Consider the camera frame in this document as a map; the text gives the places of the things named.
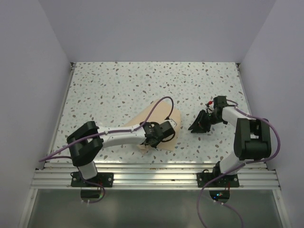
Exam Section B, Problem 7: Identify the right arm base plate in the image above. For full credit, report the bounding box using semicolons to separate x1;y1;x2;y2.
196;169;240;188

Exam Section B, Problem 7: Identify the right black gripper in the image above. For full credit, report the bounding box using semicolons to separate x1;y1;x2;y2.
188;109;225;133

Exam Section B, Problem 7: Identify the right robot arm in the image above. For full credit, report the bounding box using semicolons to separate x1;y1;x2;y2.
188;96;272;187

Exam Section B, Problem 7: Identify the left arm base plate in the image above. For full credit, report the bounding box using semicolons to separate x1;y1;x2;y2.
70;171;114;188

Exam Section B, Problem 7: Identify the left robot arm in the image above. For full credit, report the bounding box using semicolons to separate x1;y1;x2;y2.
67;119;177;187

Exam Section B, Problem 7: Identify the aluminium rail frame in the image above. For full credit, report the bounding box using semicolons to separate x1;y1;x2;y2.
18;62;292;228

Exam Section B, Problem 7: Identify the beige cloth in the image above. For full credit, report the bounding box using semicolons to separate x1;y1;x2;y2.
123;100;181;152

